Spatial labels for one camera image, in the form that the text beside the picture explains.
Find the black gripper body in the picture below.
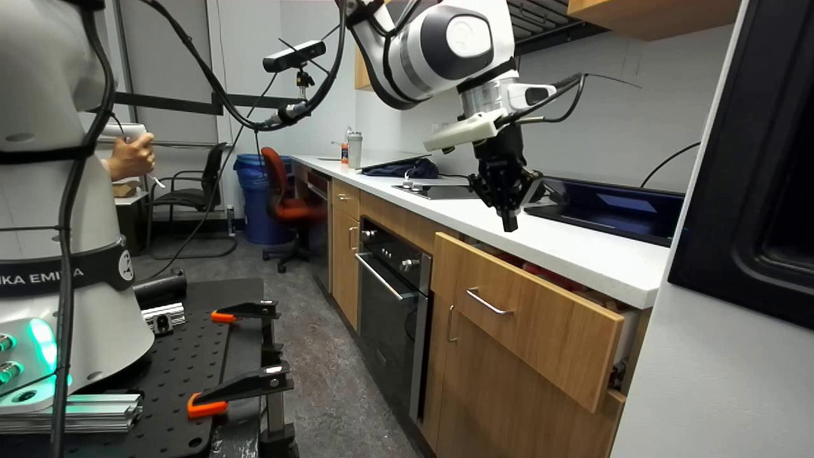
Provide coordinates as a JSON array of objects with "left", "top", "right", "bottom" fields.
[{"left": 469, "top": 125, "right": 544, "bottom": 211}]

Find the wooden drawer with metal handle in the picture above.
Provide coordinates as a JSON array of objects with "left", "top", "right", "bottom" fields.
[{"left": 430, "top": 229, "right": 635, "bottom": 414}]

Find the bystander hand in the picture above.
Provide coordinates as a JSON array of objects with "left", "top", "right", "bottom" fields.
[{"left": 109, "top": 130, "right": 160, "bottom": 180}]

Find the black cooktop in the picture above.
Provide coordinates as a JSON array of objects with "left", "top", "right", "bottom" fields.
[{"left": 393, "top": 172, "right": 479, "bottom": 203}]

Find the dark cloth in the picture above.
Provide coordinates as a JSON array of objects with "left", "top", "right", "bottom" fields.
[{"left": 362, "top": 156, "right": 442, "bottom": 180}]

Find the clear bottle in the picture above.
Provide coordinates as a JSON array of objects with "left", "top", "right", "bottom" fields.
[{"left": 345, "top": 128, "right": 367, "bottom": 172}]

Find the narrow wooden cabinet door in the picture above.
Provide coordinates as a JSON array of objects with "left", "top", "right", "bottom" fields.
[{"left": 327, "top": 177, "right": 367, "bottom": 336}]

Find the wooden lower cabinet front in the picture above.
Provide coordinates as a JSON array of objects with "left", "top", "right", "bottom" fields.
[{"left": 417, "top": 294, "right": 635, "bottom": 458}]

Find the wooden cabinet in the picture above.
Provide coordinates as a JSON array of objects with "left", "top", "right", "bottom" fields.
[
  {"left": 417, "top": 294, "right": 635, "bottom": 458},
  {"left": 565, "top": 0, "right": 746, "bottom": 44}
]

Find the wooden upper cabinet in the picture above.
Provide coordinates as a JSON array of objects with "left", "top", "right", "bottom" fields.
[{"left": 565, "top": 0, "right": 746, "bottom": 44}]

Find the red office chair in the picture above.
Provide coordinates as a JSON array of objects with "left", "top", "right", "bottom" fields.
[{"left": 261, "top": 144, "right": 331, "bottom": 275}]

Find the blue trash bin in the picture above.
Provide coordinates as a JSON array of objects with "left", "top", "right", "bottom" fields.
[{"left": 233, "top": 153, "right": 291, "bottom": 250}]

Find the orange black bar clamp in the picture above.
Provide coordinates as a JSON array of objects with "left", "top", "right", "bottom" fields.
[
  {"left": 210, "top": 298, "right": 285, "bottom": 368},
  {"left": 187, "top": 364, "right": 300, "bottom": 458}
]

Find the black office chair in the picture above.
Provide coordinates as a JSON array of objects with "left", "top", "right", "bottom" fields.
[{"left": 150, "top": 139, "right": 242, "bottom": 262}]

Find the black horizontal bar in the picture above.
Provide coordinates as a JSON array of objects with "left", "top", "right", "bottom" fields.
[{"left": 84, "top": 86, "right": 310, "bottom": 116}]

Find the black power box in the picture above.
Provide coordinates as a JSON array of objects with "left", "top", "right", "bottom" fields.
[{"left": 132, "top": 271, "right": 192, "bottom": 311}]

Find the small white device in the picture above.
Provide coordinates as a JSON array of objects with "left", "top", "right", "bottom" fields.
[{"left": 137, "top": 301, "right": 189, "bottom": 339}]

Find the black perforated breadboard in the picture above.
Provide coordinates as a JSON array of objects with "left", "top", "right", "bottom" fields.
[{"left": 0, "top": 315, "right": 239, "bottom": 458}]

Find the aluminium extrusion bar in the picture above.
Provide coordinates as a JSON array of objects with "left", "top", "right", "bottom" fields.
[{"left": 0, "top": 391, "right": 146, "bottom": 438}]

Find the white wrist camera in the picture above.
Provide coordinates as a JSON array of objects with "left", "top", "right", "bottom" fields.
[{"left": 422, "top": 112, "right": 506, "bottom": 158}]

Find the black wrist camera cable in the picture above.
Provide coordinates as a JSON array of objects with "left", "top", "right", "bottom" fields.
[{"left": 506, "top": 72, "right": 591, "bottom": 128}]

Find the thin black wall cable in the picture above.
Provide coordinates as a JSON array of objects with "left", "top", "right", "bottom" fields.
[{"left": 638, "top": 139, "right": 702, "bottom": 191}]

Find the dark wire shelf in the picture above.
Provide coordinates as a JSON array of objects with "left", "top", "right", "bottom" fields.
[{"left": 506, "top": 0, "right": 609, "bottom": 56}]

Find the small wooden wall box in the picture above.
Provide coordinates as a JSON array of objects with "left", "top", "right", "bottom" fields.
[{"left": 355, "top": 47, "right": 378, "bottom": 93}]

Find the black hanging cable bundle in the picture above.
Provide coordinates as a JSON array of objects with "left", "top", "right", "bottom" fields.
[{"left": 137, "top": 0, "right": 351, "bottom": 135}]

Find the black camera on stand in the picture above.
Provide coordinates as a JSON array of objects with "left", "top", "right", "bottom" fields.
[{"left": 261, "top": 37, "right": 328, "bottom": 108}]

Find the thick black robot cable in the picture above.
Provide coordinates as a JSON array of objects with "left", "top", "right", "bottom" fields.
[{"left": 49, "top": 0, "right": 121, "bottom": 458}]

